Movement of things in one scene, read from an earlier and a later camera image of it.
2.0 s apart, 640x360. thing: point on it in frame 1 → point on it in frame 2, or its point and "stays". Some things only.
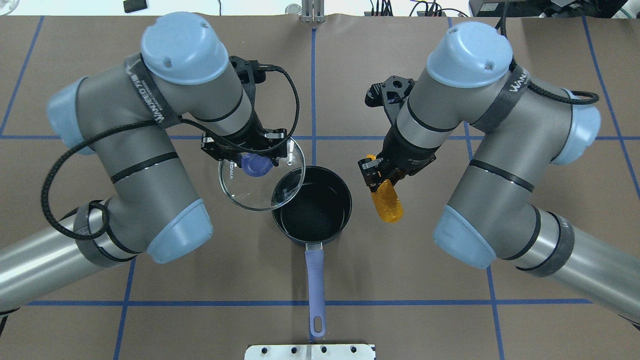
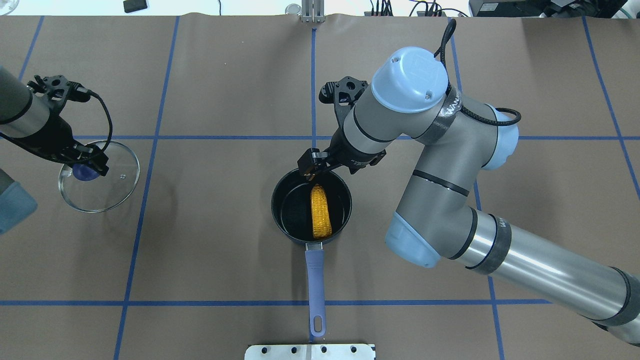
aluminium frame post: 313,11 stays
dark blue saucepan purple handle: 319,211 stays
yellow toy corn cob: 387,200 → 322,225
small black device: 134,5 stays
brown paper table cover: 388,283 stays
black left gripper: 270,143 → 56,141
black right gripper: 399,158 → 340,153
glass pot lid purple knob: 255,184 → 83,173
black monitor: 544,8 stays
